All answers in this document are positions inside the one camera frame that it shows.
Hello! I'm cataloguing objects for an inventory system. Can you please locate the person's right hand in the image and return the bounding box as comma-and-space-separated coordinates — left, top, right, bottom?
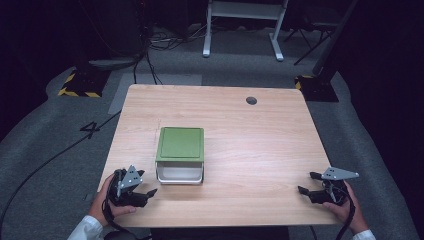
322, 180, 370, 235

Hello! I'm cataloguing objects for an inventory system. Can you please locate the black folding stand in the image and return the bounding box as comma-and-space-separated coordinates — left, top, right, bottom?
283, 20, 338, 67

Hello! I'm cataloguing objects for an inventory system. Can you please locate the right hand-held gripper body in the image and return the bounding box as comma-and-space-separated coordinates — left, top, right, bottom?
307, 166, 360, 205

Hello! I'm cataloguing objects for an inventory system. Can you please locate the black yellow striped stand base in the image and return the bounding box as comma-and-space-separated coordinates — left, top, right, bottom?
56, 67, 112, 99

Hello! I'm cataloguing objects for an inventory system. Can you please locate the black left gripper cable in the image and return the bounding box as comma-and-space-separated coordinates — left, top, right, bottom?
101, 196, 138, 240

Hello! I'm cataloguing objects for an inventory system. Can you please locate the long black floor cable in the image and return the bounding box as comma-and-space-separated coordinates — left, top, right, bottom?
0, 110, 122, 231

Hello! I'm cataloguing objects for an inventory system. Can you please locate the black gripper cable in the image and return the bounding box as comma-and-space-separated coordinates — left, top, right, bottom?
101, 196, 138, 240
334, 186, 357, 240

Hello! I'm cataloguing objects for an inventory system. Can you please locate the black stand base with pole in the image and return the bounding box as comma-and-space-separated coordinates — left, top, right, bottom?
294, 0, 360, 103

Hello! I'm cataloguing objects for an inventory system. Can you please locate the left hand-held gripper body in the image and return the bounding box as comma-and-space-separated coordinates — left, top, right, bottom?
108, 164, 150, 208

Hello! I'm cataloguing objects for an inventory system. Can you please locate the person's left hand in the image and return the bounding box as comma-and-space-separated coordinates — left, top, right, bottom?
87, 173, 138, 228

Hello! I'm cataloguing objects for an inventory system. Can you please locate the white metal desk frame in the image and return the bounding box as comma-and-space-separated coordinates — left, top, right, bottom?
202, 0, 290, 63

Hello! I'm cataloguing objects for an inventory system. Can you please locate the dark equipment on grey base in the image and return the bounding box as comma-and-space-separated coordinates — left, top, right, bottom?
74, 0, 149, 72

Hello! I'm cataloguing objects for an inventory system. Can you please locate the tangle of floor cables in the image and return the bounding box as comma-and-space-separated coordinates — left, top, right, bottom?
132, 23, 214, 86

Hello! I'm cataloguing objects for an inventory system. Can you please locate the white storage box green lid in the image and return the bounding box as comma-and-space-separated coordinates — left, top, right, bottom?
154, 126, 205, 185

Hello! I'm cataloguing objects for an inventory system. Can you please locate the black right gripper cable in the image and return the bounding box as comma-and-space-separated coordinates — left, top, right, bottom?
334, 186, 357, 240

